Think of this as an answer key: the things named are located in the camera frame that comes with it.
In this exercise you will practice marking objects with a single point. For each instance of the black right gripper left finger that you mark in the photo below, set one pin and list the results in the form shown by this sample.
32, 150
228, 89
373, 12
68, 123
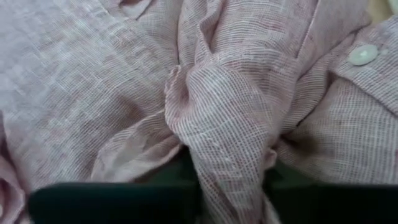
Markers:
118, 203

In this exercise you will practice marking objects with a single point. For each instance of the pink linen shirt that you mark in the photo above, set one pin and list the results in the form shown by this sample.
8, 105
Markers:
217, 93

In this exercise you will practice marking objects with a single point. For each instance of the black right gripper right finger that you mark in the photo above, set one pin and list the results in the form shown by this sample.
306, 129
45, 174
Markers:
335, 205

